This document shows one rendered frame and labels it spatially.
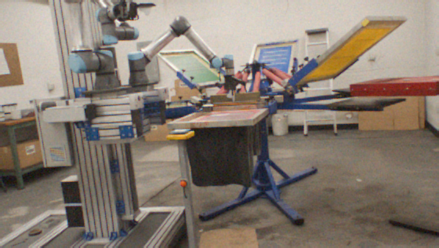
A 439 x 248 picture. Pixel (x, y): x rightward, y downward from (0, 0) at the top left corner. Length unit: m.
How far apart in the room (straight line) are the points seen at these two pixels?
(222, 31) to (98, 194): 5.08
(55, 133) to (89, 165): 0.31
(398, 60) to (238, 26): 2.77
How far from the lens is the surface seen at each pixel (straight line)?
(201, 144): 2.60
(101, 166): 2.75
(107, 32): 2.17
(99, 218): 2.90
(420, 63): 7.08
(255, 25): 7.20
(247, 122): 2.37
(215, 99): 3.08
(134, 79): 2.87
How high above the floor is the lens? 1.34
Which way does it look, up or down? 9 degrees down
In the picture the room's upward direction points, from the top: 6 degrees counter-clockwise
